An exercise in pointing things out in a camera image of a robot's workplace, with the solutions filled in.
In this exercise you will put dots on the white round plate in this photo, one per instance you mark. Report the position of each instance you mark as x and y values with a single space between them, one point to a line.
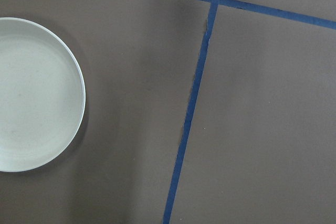
43 95

